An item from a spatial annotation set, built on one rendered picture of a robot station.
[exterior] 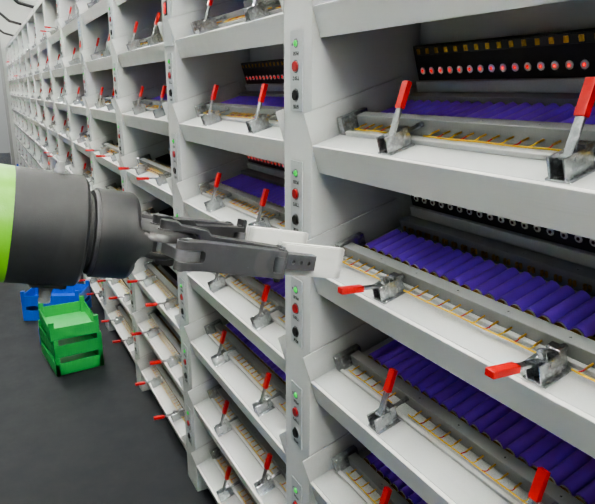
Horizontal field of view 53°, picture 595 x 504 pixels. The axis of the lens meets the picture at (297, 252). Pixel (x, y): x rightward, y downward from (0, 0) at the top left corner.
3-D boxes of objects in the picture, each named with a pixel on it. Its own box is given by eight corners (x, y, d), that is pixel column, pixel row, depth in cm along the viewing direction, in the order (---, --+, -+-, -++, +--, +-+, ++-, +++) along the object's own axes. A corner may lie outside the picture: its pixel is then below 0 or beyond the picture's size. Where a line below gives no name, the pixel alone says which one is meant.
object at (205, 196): (291, 278, 107) (270, 207, 102) (188, 216, 159) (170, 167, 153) (382, 233, 114) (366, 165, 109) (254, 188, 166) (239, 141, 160)
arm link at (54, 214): (19, 160, 42) (12, 149, 50) (2, 318, 44) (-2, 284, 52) (107, 173, 45) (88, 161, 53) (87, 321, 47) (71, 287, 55)
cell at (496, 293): (534, 286, 75) (496, 308, 72) (522, 282, 76) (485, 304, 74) (532, 273, 74) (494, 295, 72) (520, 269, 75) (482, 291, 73)
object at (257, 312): (292, 379, 112) (271, 317, 107) (191, 287, 164) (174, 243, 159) (378, 331, 119) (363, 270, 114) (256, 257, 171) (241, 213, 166)
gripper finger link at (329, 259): (277, 240, 55) (281, 242, 54) (341, 247, 58) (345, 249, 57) (272, 272, 55) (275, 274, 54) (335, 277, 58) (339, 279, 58)
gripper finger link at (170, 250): (144, 224, 51) (135, 233, 46) (204, 234, 52) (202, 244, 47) (140, 251, 52) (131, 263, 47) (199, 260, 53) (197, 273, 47)
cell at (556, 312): (592, 306, 68) (552, 332, 65) (578, 301, 69) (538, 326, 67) (590, 292, 67) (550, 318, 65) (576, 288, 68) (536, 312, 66)
